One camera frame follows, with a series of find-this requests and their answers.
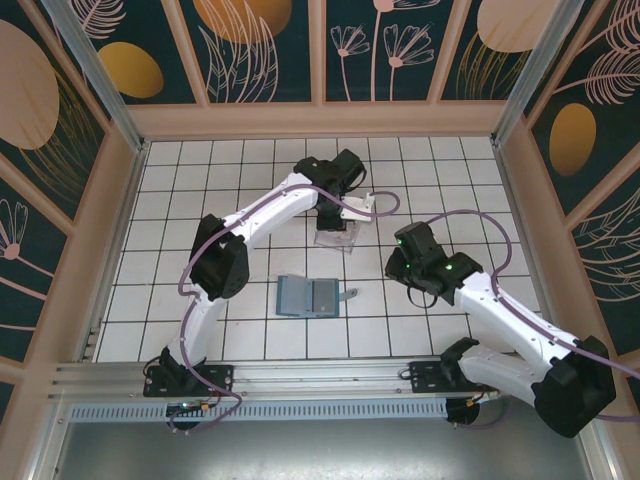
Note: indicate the clear acrylic card stand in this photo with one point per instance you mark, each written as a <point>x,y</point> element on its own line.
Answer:
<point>335,241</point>

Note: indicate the grey credit card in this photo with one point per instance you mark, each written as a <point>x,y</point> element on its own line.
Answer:
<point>325,297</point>

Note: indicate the teal card holder wallet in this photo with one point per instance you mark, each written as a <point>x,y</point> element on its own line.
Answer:
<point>295,297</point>

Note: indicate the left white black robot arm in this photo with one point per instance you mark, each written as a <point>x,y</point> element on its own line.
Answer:
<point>270,210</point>

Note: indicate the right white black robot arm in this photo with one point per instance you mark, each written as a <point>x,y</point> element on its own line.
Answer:
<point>520,320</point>

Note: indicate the grey metal sheet panel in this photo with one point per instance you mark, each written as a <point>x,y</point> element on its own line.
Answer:
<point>320,450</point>

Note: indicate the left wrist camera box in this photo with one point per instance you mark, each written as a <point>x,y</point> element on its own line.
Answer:
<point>357,206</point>

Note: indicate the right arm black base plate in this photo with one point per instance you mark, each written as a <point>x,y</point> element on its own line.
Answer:
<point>425,377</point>

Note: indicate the aluminium mounting rail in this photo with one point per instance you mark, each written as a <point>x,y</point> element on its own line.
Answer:
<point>320,372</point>

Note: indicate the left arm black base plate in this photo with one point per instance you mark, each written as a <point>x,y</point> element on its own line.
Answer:
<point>217,377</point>

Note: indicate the aluminium corner post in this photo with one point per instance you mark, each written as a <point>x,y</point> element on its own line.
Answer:
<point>540,70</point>
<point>100,80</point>

